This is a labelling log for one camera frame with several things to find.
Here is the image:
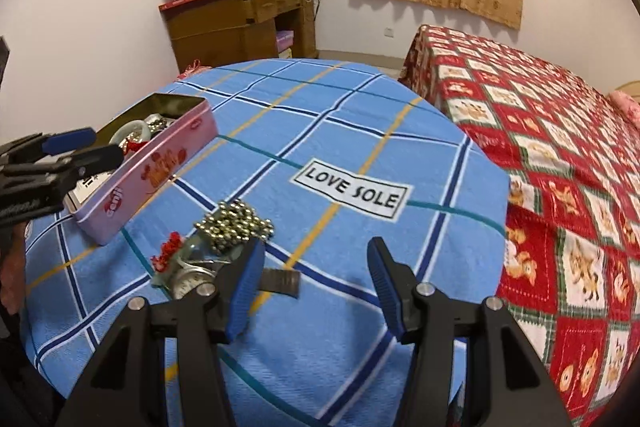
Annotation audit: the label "bed with red printed bedspread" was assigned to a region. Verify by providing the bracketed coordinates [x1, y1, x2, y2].
[398, 24, 640, 427]

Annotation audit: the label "white jade bangle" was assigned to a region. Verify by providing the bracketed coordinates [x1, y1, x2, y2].
[108, 119, 151, 147]

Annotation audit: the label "stacked shoe boxes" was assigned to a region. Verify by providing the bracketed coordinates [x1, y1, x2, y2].
[275, 29, 295, 60]

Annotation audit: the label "brown wooden desk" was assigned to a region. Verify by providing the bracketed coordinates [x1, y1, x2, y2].
[158, 0, 320, 74]

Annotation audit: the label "open wooden desk drawer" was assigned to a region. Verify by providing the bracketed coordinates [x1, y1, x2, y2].
[249, 0, 279, 24]

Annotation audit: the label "pink tin box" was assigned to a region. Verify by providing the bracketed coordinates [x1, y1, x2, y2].
[64, 92, 219, 247]

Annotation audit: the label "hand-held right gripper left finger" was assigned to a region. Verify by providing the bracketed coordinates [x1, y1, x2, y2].
[55, 237, 267, 427]

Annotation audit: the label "silver bead bracelet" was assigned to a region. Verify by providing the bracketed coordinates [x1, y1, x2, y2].
[192, 199, 275, 253]

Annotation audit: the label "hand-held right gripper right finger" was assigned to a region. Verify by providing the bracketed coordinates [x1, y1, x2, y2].
[366, 236, 574, 427]

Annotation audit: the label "person's left hand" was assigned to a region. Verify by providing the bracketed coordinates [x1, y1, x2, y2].
[0, 222, 29, 314]

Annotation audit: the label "pink pillow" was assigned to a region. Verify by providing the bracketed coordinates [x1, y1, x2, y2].
[607, 90, 640, 128]

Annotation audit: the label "blue plaid tablecloth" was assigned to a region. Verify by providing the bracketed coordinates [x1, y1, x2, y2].
[20, 59, 511, 427]

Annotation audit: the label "red bead ornament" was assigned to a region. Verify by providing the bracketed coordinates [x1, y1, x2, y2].
[149, 231, 201, 289]

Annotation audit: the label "printed paper sheet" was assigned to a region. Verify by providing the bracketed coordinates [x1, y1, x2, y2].
[67, 172, 109, 214]

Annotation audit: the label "silver wristwatch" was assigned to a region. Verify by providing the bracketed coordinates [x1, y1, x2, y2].
[170, 254, 301, 301]

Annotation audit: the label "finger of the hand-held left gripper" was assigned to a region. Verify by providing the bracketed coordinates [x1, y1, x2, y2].
[0, 144, 124, 188]
[0, 128, 97, 158]

